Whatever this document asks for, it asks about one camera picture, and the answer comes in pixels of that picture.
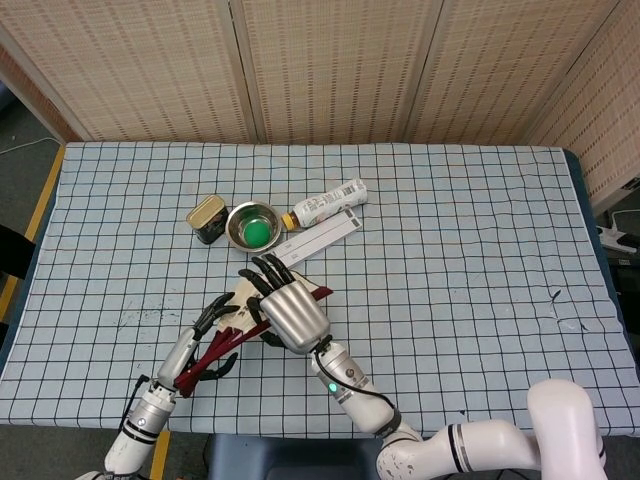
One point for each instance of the white power strip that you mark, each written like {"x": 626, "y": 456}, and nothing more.
{"x": 612, "y": 236}

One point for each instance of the red ribbed paper folding fan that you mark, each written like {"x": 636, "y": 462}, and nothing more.
{"x": 227, "y": 340}

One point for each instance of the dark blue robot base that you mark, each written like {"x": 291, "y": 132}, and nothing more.
{"x": 290, "y": 460}

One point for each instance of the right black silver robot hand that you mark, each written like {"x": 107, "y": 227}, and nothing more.
{"x": 295, "y": 315}

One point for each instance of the dark tin can gold lid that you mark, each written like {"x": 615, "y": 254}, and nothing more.
{"x": 207, "y": 220}

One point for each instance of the black box with label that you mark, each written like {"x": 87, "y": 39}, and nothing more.
{"x": 625, "y": 272}

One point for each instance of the long white printed strip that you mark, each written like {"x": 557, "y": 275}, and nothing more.
{"x": 322, "y": 243}
{"x": 320, "y": 230}

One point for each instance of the blue checked tablecloth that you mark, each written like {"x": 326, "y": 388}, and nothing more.
{"x": 450, "y": 250}

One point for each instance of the large black object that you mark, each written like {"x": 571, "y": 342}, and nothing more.
{"x": 12, "y": 250}

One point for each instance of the green ball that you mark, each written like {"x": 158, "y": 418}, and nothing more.
{"x": 257, "y": 234}

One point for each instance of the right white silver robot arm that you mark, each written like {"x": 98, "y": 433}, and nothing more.
{"x": 360, "y": 395}

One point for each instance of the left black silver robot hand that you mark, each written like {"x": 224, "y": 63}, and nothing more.
{"x": 180, "y": 352}

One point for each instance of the yellow floor tape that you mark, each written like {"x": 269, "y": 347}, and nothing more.
{"x": 162, "y": 460}
{"x": 45, "y": 192}

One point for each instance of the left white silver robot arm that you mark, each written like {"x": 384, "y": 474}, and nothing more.
{"x": 145, "y": 420}

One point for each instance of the white labelled bottle yellow cap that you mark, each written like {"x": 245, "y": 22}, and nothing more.
{"x": 325, "y": 202}

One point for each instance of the stainless steel bowl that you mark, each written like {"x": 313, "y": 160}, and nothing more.
{"x": 240, "y": 215}

